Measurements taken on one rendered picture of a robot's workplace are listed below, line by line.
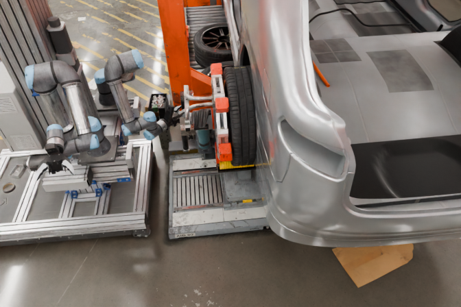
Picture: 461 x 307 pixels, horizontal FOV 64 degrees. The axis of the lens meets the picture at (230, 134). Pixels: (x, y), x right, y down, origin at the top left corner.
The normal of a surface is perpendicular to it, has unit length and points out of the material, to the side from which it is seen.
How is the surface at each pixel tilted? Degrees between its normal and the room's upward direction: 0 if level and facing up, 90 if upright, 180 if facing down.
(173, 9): 90
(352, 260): 1
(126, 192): 0
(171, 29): 90
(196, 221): 0
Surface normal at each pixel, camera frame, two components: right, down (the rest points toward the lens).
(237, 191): -0.01, -0.72
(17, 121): 0.09, 0.69
